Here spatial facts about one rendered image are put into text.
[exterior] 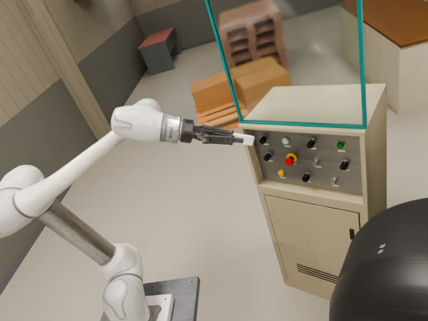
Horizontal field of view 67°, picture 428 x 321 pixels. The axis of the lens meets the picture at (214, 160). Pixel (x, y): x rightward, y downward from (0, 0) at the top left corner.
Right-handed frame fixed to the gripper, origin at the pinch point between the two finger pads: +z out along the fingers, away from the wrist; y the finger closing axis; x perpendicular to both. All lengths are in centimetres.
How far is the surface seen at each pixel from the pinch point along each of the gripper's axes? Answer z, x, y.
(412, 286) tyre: 20, -1, 60
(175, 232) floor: -8, -145, -145
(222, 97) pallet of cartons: 37, -57, -336
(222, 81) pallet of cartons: 33, -36, -336
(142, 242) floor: -36, -160, -144
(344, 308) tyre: 17, -16, 51
